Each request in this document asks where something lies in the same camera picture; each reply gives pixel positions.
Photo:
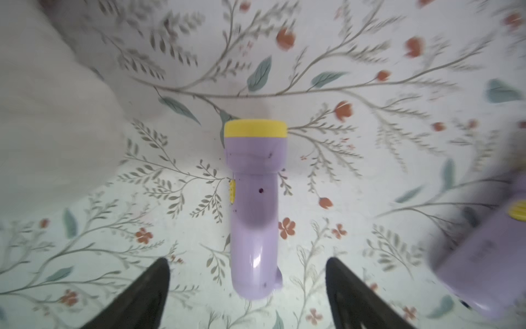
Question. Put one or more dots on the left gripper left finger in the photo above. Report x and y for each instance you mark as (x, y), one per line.
(141, 305)

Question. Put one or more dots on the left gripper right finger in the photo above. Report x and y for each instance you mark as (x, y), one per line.
(354, 305)

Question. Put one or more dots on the purple flashlight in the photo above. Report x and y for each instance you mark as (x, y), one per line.
(255, 151)
(486, 269)

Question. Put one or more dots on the white plush toy pink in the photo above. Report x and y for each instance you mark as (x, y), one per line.
(61, 125)

